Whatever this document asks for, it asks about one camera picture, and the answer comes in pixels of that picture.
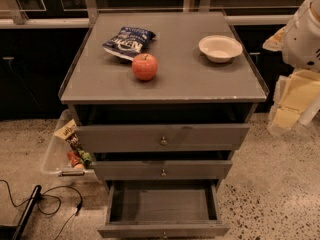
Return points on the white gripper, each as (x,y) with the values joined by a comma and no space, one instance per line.
(302,43)

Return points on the grey bottom drawer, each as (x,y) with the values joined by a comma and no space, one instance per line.
(163,209)

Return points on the grey drawer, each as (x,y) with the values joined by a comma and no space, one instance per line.
(161,138)
(162,170)
(163,209)

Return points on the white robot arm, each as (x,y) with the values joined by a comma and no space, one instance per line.
(297,97)

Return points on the grey top drawer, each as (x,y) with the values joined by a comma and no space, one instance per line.
(161,138)

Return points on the grey drawer cabinet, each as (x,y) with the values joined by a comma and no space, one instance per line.
(188,88)

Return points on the grey middle drawer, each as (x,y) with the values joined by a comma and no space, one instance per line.
(162,170)

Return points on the white bowl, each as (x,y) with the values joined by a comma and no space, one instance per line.
(220,49)

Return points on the red apple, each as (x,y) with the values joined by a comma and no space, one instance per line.
(145,67)

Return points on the blue chip bag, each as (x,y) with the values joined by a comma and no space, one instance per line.
(129,42)

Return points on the snack packets in bin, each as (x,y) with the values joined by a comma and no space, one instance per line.
(77,156)

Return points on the clear plastic bin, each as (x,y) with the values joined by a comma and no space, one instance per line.
(56,162)

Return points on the white metal railing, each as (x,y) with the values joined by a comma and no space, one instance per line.
(82,13)

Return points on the black bar stand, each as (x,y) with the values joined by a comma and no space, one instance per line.
(14,232)

